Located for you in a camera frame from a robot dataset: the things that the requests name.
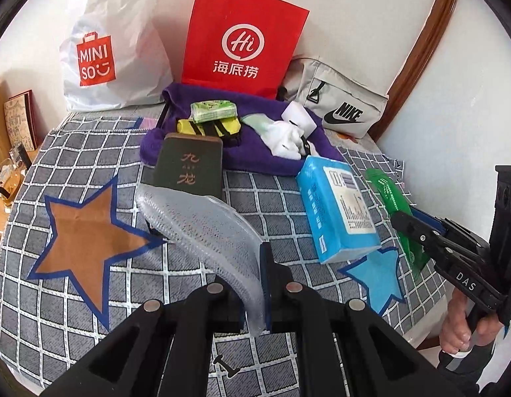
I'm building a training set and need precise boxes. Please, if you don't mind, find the green cassette tissue pack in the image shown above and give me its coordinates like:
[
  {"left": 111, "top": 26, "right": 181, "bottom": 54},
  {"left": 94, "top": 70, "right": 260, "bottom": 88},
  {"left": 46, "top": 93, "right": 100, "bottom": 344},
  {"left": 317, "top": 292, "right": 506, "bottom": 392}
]
[{"left": 190, "top": 100, "right": 238, "bottom": 124}]

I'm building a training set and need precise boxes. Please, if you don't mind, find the green wet wipe packet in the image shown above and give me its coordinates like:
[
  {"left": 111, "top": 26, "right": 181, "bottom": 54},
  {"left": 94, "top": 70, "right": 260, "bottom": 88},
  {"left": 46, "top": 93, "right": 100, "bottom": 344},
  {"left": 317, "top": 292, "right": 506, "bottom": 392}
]
[{"left": 364, "top": 166, "right": 433, "bottom": 282}]

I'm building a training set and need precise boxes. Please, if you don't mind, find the white Miniso plastic bag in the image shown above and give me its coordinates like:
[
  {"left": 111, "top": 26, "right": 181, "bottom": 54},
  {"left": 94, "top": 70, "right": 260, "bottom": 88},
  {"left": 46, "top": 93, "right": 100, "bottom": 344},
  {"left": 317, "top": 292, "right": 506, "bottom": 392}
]
[{"left": 60, "top": 0, "right": 173, "bottom": 112}]

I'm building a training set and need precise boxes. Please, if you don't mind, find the yellow adidas pouch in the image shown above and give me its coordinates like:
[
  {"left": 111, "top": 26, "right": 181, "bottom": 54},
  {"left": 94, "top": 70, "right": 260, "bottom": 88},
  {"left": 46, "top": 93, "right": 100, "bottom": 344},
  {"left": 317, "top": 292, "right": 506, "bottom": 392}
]
[{"left": 176, "top": 116, "right": 241, "bottom": 147}]

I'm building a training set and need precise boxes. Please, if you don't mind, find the white cotton glove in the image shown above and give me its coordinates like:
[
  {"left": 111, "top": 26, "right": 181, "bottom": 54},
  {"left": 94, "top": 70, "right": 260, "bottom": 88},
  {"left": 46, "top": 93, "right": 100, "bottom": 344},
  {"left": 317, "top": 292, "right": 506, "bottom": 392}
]
[{"left": 241, "top": 114, "right": 307, "bottom": 160}]

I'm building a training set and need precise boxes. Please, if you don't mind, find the grey Nike waist bag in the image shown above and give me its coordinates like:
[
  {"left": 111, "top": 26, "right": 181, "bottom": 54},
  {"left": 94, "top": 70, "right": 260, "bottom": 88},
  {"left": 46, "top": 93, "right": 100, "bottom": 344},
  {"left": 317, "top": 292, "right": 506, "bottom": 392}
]
[{"left": 282, "top": 58, "right": 388, "bottom": 139}]

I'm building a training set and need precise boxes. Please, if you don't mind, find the person's right hand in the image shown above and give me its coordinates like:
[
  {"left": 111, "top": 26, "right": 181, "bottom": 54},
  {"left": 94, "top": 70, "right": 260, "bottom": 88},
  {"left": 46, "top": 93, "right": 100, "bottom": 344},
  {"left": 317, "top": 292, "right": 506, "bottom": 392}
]
[{"left": 439, "top": 288, "right": 504, "bottom": 355}]

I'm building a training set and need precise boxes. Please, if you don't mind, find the grey checked bed sheet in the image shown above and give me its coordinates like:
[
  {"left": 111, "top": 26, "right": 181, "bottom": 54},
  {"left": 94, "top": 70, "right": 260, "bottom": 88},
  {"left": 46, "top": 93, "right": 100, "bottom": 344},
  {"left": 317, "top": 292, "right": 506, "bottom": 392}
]
[{"left": 0, "top": 114, "right": 446, "bottom": 396}]

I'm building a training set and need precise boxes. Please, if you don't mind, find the dark green tea tin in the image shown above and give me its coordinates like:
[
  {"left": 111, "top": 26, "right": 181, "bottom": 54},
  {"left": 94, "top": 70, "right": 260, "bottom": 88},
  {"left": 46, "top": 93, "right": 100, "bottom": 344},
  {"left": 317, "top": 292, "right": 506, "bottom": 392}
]
[{"left": 151, "top": 134, "right": 223, "bottom": 199}]

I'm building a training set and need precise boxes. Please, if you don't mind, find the brown wooden door frame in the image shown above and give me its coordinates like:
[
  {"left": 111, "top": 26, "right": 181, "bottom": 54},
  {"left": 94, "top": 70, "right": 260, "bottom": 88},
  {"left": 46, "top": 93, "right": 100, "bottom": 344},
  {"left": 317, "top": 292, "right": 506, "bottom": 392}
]
[{"left": 369, "top": 0, "right": 457, "bottom": 141}]

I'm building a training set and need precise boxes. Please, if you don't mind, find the framed picture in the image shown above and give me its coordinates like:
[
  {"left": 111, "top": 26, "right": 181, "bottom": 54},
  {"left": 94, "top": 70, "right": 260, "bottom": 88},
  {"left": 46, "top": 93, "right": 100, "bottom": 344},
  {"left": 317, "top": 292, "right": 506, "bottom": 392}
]
[{"left": 4, "top": 90, "right": 39, "bottom": 152}]

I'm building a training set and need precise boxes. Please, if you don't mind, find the red Haidilao paper bag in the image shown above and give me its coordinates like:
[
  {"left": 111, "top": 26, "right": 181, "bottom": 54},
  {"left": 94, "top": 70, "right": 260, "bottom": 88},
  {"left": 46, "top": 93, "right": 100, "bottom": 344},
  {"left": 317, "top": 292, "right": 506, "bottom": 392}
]
[{"left": 181, "top": 0, "right": 309, "bottom": 99}]

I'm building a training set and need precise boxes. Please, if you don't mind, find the white sponge block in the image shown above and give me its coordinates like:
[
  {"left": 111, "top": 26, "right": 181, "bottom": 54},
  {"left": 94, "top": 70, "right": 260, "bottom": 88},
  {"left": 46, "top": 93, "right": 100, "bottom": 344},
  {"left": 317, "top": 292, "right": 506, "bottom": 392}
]
[{"left": 282, "top": 101, "right": 317, "bottom": 138}]

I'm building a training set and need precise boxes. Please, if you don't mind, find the clear mesh pouch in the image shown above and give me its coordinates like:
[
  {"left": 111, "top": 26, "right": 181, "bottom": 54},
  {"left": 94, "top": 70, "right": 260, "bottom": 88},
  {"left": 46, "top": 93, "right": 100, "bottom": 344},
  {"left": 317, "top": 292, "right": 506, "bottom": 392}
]
[{"left": 136, "top": 184, "right": 265, "bottom": 336}]

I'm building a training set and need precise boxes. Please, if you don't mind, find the blue tissue pack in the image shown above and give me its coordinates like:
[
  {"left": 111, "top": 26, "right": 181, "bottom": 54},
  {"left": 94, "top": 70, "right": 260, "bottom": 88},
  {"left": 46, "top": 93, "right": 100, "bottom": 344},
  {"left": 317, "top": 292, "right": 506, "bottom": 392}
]
[{"left": 296, "top": 156, "right": 381, "bottom": 264}]

